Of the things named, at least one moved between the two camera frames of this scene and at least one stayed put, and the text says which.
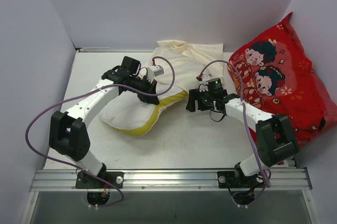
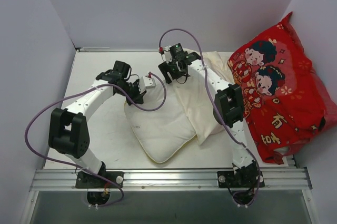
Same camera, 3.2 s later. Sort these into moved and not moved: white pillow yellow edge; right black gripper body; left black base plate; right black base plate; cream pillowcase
Moved: right black gripper body; cream pillowcase; white pillow yellow edge
Not moved: left black base plate; right black base plate
